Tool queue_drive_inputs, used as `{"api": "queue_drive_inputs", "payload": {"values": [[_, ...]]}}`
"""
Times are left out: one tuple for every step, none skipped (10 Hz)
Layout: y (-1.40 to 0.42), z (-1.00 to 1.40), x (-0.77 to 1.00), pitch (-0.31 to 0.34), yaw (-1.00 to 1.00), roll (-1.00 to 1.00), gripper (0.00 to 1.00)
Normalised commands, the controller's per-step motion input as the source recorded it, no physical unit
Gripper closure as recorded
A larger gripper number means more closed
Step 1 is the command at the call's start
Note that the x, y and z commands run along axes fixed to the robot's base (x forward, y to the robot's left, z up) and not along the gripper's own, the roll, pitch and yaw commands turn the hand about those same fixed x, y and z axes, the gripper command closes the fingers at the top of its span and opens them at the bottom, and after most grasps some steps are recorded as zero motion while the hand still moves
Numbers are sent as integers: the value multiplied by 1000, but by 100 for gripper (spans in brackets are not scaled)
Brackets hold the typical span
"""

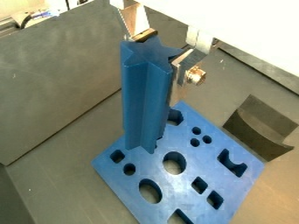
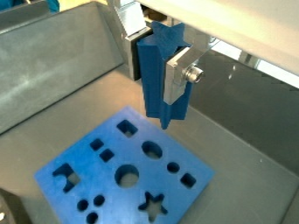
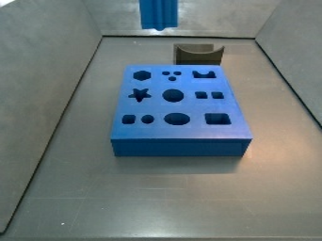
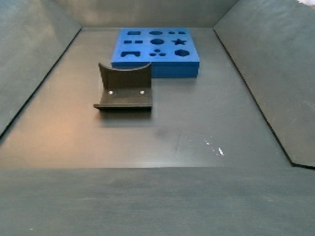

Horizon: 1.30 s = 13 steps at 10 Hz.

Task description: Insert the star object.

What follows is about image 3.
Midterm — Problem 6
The blue star peg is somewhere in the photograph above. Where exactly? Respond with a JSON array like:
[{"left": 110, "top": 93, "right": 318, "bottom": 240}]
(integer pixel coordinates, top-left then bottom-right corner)
[{"left": 139, "top": 0, "right": 179, "bottom": 31}]

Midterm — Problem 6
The blue shape sorter block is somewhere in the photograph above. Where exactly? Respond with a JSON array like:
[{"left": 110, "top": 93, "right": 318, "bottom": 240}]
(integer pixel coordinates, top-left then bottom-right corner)
[{"left": 111, "top": 65, "right": 253, "bottom": 156}]

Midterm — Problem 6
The dark grey curved holder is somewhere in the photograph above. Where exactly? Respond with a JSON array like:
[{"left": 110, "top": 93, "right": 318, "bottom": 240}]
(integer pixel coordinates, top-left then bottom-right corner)
[{"left": 174, "top": 43, "right": 226, "bottom": 65}]

